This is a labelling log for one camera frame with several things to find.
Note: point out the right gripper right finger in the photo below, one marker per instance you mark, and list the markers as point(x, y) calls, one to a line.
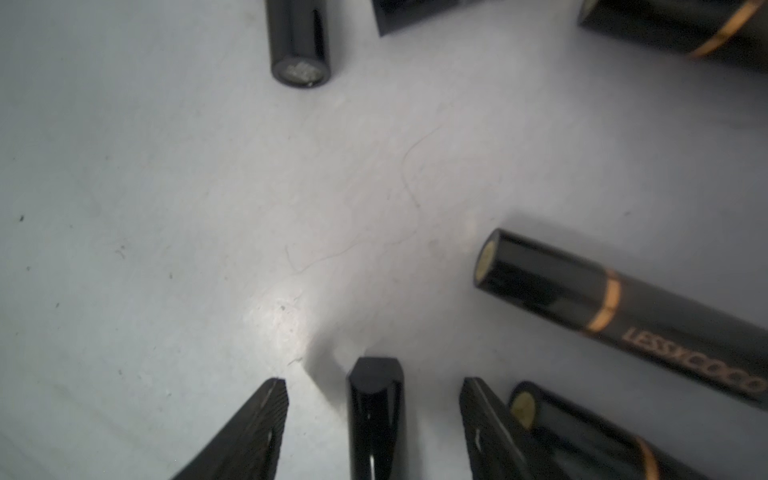
point(498, 446)

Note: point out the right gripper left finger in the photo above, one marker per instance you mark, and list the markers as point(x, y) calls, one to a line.
point(248, 445)

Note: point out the black silver-band lipstick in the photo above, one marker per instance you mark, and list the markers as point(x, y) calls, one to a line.
point(298, 42)
point(376, 419)

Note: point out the black gold-band lipstick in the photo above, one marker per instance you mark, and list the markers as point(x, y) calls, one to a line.
point(698, 342)
point(588, 446)

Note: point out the black lipstick silver band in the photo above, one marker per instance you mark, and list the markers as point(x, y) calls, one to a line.
point(394, 15)

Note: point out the black lipstick gold band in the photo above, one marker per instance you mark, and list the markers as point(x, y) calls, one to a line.
point(730, 32)

